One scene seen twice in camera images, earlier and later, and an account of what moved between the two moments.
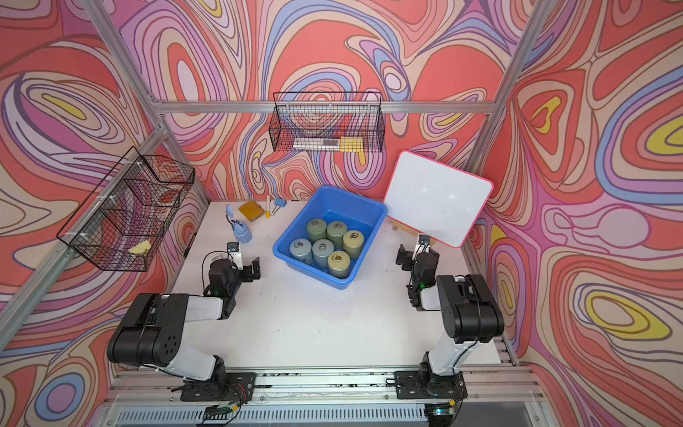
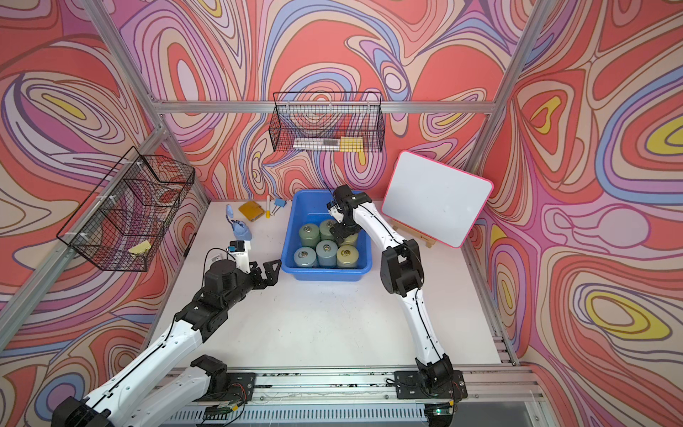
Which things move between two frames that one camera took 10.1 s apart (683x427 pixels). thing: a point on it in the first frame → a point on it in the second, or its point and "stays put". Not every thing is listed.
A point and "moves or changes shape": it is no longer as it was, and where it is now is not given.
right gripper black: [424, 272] → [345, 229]
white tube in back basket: [317, 144] stays put
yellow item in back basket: [351, 144] stays put
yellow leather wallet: [251, 211] stays put
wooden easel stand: [397, 225] stays put
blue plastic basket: [333, 204] moves or changes shape
